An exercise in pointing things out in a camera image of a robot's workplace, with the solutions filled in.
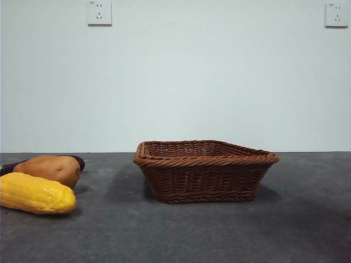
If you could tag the brown potato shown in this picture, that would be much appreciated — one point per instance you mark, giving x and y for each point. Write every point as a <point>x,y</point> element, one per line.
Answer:
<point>49,168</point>

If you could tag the brown wicker basket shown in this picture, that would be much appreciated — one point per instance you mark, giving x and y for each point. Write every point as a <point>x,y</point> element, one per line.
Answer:
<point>205,180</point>

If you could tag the yellow corn cob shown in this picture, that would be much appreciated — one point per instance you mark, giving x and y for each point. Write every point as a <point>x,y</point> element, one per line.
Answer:
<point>35,194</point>

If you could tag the dark purple eggplant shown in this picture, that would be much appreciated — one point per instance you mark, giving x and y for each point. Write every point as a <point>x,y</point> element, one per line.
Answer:
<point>81,163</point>

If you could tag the white wall socket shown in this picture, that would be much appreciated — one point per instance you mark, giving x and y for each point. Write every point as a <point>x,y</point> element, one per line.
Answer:
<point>99,13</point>
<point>336,15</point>

